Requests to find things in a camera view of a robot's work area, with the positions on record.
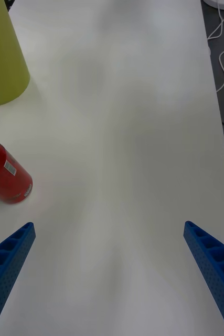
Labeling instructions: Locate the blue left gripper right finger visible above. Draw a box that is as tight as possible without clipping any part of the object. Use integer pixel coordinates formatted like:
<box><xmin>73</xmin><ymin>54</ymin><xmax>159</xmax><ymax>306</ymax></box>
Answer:
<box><xmin>184</xmin><ymin>220</ymin><xmax>224</xmax><ymax>336</ymax></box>

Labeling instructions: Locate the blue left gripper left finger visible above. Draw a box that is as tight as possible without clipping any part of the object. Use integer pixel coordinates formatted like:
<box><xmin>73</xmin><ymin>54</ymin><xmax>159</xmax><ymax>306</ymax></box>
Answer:
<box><xmin>0</xmin><ymin>222</ymin><xmax>36</xmax><ymax>336</ymax></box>

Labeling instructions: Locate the red drink can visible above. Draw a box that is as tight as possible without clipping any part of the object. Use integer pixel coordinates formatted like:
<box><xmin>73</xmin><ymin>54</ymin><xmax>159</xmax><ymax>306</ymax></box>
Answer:
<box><xmin>0</xmin><ymin>138</ymin><xmax>34</xmax><ymax>205</ymax></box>

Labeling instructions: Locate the yellow-green plastic bin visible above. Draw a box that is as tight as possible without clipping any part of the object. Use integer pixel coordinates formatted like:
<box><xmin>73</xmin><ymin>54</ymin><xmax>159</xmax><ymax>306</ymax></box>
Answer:
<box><xmin>0</xmin><ymin>0</ymin><xmax>30</xmax><ymax>108</ymax></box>

